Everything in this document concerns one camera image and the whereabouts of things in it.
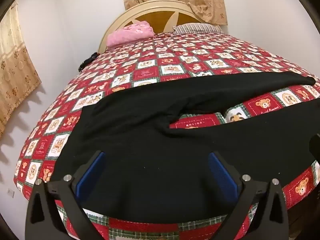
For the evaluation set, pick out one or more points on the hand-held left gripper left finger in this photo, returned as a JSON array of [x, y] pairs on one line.
[[91, 172]]

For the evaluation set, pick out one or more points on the pink pillow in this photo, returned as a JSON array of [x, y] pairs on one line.
[[130, 33]]

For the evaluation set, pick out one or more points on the striped pillow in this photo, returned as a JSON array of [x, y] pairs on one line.
[[197, 28]]

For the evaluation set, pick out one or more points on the red printed bear blanket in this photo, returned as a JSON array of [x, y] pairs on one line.
[[175, 62]]

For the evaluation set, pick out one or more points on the white wall outlet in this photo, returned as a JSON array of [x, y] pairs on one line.
[[10, 192]]

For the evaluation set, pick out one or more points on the cream wooden headboard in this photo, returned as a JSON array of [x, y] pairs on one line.
[[155, 17]]

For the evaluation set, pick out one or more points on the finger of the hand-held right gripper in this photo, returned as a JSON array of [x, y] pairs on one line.
[[315, 145]]

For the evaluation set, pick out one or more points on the black pants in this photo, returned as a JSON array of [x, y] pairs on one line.
[[150, 155]]

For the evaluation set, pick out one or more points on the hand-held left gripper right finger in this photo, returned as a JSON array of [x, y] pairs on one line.
[[220, 172]]

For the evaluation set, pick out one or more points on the dark object at bed edge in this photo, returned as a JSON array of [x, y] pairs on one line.
[[87, 62]]

